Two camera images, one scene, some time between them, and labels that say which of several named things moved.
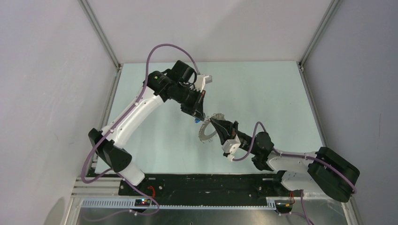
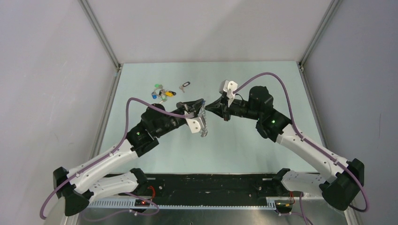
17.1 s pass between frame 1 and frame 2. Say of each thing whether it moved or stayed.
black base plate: stayed
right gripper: moved
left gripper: moved
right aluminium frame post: stayed
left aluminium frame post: stayed
